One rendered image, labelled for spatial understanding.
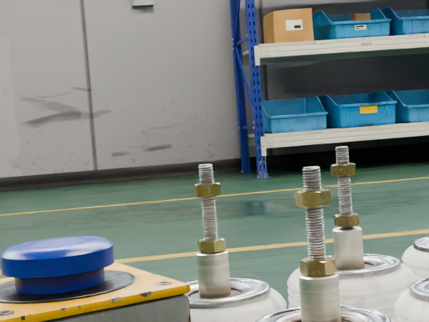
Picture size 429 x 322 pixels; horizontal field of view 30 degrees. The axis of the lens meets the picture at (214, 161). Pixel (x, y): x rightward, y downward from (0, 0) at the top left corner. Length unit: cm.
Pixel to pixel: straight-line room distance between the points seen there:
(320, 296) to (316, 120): 444
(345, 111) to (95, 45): 173
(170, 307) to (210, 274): 26
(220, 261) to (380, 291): 12
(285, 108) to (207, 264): 479
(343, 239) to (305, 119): 426
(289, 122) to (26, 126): 176
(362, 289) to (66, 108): 490
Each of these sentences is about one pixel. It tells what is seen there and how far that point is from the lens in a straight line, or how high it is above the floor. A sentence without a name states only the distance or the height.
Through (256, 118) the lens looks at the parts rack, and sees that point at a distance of 475.
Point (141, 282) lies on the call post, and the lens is 29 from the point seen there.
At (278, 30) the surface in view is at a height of 87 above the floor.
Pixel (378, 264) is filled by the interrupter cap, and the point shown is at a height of 25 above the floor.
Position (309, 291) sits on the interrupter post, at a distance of 44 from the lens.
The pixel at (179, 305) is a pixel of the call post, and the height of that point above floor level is 31.
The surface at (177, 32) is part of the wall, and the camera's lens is 547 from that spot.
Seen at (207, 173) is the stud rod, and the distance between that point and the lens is 54.
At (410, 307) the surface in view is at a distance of 51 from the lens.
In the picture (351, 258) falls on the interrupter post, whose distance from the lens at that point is 61.
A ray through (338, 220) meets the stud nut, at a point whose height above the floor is 29.
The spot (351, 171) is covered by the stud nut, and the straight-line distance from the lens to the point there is 60.
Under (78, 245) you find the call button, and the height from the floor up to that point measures 33.
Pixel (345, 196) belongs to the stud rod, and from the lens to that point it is 61.
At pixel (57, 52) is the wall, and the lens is 544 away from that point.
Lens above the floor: 37
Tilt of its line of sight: 3 degrees down
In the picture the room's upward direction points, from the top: 4 degrees counter-clockwise
